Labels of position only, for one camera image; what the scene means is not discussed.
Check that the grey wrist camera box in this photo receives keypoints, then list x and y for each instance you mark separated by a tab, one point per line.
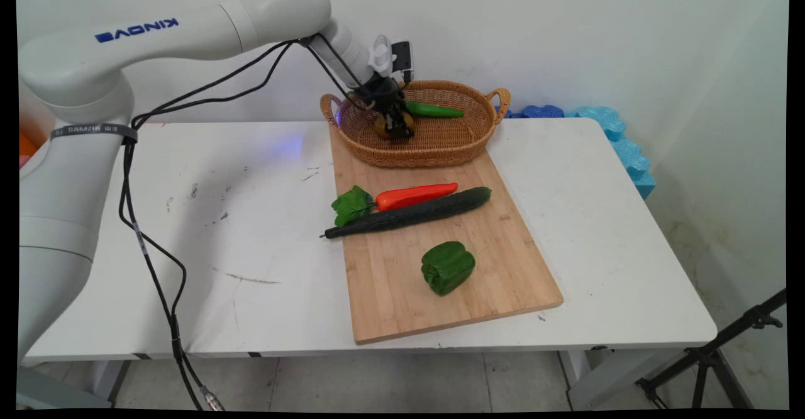
402	57

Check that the orange carrot with green leaves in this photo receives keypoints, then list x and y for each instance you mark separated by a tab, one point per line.
415	195

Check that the green bell pepper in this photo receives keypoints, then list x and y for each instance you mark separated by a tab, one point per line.
448	268

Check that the light blue foam mat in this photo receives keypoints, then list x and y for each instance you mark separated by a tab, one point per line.
629	155

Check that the black tripod stand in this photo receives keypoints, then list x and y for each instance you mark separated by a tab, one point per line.
710	356

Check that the bamboo cutting board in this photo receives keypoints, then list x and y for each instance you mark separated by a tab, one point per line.
490	274

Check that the orange object at table edge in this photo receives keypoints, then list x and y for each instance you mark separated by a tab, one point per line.
26	145

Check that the woven wicker basket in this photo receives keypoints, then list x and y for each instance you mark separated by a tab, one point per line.
449	139

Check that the white table leg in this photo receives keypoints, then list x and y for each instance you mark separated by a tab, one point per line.
588	375

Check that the long green chili pepper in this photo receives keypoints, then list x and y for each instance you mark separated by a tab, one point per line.
434	110

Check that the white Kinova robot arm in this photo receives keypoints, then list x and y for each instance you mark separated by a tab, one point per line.
69	173

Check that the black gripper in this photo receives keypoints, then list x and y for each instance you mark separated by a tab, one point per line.
378	92

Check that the dark green cucumber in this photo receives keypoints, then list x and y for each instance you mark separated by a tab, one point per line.
427	211

